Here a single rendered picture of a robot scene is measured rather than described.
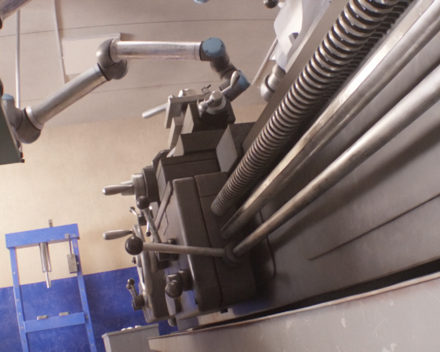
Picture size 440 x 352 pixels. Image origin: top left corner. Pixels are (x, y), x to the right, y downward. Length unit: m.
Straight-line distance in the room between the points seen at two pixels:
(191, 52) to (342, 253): 1.36
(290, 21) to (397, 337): 0.85
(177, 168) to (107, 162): 4.65
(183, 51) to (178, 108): 0.60
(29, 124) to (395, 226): 1.98
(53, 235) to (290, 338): 4.46
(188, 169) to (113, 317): 4.25
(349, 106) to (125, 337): 3.49
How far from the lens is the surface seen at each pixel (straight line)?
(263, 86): 1.27
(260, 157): 0.66
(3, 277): 5.39
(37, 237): 4.86
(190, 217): 0.92
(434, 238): 0.50
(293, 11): 1.03
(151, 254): 1.17
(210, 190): 0.95
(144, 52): 1.95
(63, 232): 4.83
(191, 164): 1.02
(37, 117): 2.27
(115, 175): 5.58
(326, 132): 0.49
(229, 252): 0.87
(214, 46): 1.82
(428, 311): 0.27
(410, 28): 0.37
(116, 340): 3.79
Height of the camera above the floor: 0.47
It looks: 18 degrees up
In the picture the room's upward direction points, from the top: 14 degrees counter-clockwise
